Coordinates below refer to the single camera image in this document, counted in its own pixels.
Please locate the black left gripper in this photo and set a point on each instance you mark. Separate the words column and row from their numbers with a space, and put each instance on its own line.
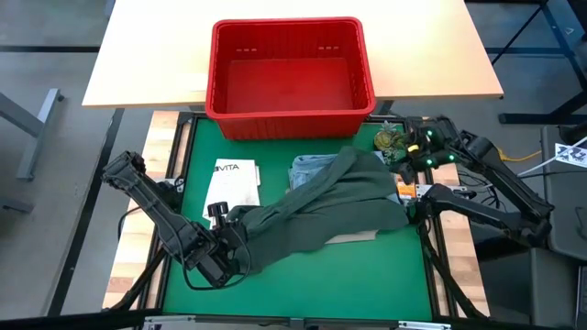
column 224, row 243

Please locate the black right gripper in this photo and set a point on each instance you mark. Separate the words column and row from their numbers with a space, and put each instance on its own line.
column 433, row 142

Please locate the dark green garment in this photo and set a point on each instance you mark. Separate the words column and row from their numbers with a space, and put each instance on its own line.
column 344, row 197

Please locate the beige shorts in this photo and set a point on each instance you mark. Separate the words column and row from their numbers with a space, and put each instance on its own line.
column 353, row 237

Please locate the light blue jeans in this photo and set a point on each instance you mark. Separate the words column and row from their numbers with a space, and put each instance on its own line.
column 307, row 169

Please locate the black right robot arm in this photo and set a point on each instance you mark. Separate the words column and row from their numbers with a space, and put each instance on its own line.
column 504, row 183

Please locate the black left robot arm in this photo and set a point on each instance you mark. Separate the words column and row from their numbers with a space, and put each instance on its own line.
column 151, row 201

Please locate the red plastic laundry bin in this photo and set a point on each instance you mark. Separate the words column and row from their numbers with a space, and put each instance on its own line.
column 289, row 124

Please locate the clear package with orange label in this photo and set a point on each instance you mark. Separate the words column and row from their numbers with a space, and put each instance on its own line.
column 403, row 190

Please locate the succulent plant in black pot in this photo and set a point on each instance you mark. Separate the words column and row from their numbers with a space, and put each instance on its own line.
column 387, row 139

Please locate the white cloth tote bag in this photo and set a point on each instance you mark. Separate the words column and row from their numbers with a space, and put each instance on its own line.
column 231, row 188

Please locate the green table mat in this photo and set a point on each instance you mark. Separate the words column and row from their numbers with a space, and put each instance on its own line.
column 344, row 284

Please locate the black metal stand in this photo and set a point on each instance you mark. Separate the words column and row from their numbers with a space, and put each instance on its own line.
column 527, row 118

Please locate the white label strip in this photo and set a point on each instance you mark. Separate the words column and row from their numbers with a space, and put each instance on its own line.
column 188, row 83

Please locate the white printed paper tag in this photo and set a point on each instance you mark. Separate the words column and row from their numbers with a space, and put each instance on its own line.
column 571, row 155

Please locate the light wooden desk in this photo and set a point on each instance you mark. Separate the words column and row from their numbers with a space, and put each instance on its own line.
column 147, row 46

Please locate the grey metal desk leg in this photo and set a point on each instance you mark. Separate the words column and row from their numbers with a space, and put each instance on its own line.
column 39, row 133

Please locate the silver metal bracket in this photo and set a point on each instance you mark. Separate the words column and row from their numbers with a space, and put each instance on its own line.
column 169, row 319
column 422, row 325

